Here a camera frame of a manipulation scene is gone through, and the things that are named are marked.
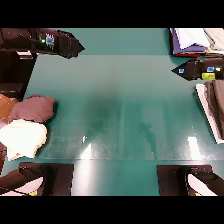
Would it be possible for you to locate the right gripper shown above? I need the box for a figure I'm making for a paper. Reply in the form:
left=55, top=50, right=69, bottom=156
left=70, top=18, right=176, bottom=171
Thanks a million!
left=181, top=59, right=205, bottom=81

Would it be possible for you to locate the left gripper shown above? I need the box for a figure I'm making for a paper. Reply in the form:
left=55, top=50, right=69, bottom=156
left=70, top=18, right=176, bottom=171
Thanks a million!
left=55, top=30, right=79, bottom=60

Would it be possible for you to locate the cream white garment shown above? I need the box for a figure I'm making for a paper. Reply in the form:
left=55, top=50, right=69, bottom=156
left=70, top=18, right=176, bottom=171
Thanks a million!
left=0, top=119, right=49, bottom=161

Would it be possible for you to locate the red garment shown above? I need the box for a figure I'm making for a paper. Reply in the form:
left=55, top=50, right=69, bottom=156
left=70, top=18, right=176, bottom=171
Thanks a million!
left=173, top=51, right=202, bottom=58

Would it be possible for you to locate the grey brown folded garment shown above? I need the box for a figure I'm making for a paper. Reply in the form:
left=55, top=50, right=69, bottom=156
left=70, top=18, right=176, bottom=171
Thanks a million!
left=204, top=79, right=224, bottom=138

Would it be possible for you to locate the beige garment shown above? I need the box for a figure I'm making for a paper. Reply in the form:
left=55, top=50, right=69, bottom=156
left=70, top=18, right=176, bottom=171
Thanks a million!
left=203, top=28, right=224, bottom=54

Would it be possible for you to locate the maroon garment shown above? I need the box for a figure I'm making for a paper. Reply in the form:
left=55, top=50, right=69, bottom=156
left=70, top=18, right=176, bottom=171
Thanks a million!
left=8, top=94, right=56, bottom=124

